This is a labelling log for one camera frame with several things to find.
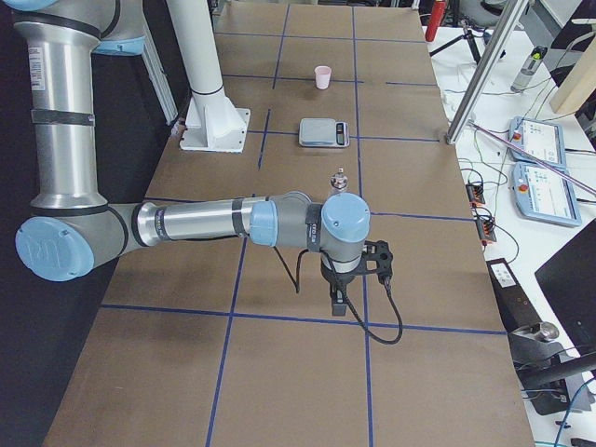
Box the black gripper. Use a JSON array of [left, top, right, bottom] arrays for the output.
[[320, 261, 368, 317]]

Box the pink plastic cup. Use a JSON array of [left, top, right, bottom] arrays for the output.
[[314, 65, 332, 90]]

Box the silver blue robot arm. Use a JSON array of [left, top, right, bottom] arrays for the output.
[[10, 1, 376, 316]]

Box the silver digital kitchen scale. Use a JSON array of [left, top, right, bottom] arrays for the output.
[[299, 118, 350, 148]]

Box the black box with white label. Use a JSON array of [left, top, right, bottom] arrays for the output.
[[486, 258, 542, 332]]

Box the near blue teach pendant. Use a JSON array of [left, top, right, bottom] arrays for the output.
[[512, 162, 582, 227]]

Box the blue teach pendant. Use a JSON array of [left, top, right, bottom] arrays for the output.
[[508, 116, 566, 168], [512, 162, 582, 227]]

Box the black monitor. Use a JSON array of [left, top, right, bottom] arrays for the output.
[[535, 221, 595, 351]]

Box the far blue teach pendant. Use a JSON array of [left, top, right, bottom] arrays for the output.
[[508, 116, 566, 168]]

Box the thin metal reaching stick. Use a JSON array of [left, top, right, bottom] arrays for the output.
[[469, 121, 596, 195]]

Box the clear water bottle green cap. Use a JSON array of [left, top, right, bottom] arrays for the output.
[[510, 46, 548, 93]]

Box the black tripod leg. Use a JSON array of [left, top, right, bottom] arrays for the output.
[[429, 26, 481, 64]]

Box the red cylinder bottle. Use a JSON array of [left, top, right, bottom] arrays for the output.
[[425, 0, 447, 43]]

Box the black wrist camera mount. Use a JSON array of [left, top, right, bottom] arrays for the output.
[[361, 240, 393, 286]]

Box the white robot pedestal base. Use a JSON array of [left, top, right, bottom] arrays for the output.
[[167, 0, 251, 153]]

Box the aluminium frame post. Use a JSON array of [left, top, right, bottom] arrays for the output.
[[445, 0, 529, 144]]

